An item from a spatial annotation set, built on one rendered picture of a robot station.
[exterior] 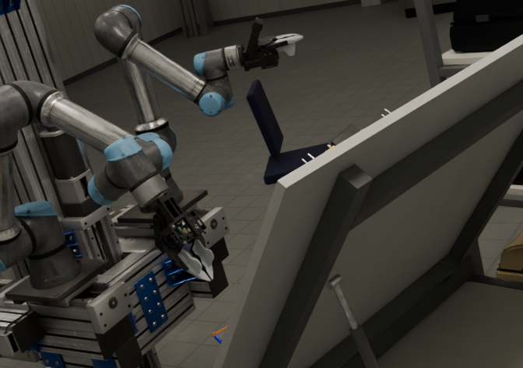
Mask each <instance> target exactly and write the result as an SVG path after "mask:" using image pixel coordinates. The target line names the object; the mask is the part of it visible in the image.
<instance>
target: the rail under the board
mask: <svg viewBox="0 0 523 368"><path fill-rule="evenodd" d="M474 274H475V270H474V266H473V262H472V256H471V255H467V257H466V259H465V260H464V261H463V263H462V265H461V267H460V268H459V270H458V271H457V273H456V274H455V276H454V277H453V278H452V279H450V280H449V281H448V282H446V281H445V280H444V281H442V282H441V283H440V284H439V285H437V286H436V287H435V288H434V289H432V290H431V291H430V292H429V293H427V294H426V295H425V296H424V297H423V298H422V299H421V300H420V301H419V302H418V303H416V304H415V305H414V306H413V307H411V308H410V309H409V310H408V311H406V312H405V313H404V314H403V315H402V316H401V317H400V318H399V319H398V320H396V321H395V322H394V323H393V324H391V325H390V326H389V327H388V328H386V329H385V330H384V331H383V332H382V333H380V334H379V335H378V336H377V337H376V338H375V339H374V340H373V341H372V342H370V343H369V345H370V347H371V349H372V351H373V354H374V356H375V358H376V360H377V359H378V358H379V357H381V356H382V355H383V354H384V353H385V352H387V351H388V350H389V349H390V348H391V347H392V346H393V345H394V344H395V343H396V342H397V341H399V340H400V339H401V338H402V337H403V336H405V335H406V334H407V333H408V332H409V331H411V330H412V329H413V328H414V327H415V326H416V325H417V324H418V323H419V322H421V320H423V319H424V318H425V317H426V316H427V315H428V314H430V313H431V312H432V311H433V310H434V309H436V308H437V307H438V306H439V305H440V304H441V303H443V302H444V301H445V300H446V299H447V298H448V297H449V296H450V295H451V294H452V293H454V292H455V291H456V290H457V289H458V288H459V287H461V286H462V285H463V284H464V283H465V282H467V281H468V280H469V279H470V278H471V277H472V276H474ZM340 368H366V367H365V365H364V362H363V360H362V358H361V356H360V353H359V352H358V353H357V354H356V355H355V356H354V357H353V358H352V359H350V360H349V361H348V362H347V363H345V364H344V365H343V366H342V367H340Z"/></svg>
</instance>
